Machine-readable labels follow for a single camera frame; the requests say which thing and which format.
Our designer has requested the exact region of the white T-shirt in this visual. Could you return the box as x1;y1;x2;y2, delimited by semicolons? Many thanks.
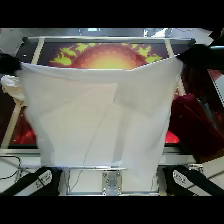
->
17;55;185;193

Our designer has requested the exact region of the dark red garment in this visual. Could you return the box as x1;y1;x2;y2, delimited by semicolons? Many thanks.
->
167;63;224;164

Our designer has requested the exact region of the cream garment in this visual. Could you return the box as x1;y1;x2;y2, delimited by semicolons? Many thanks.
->
0;74;27;105

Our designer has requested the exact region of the black cable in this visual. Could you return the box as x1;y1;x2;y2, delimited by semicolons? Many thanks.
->
67;168;85;193
0;154;23;182

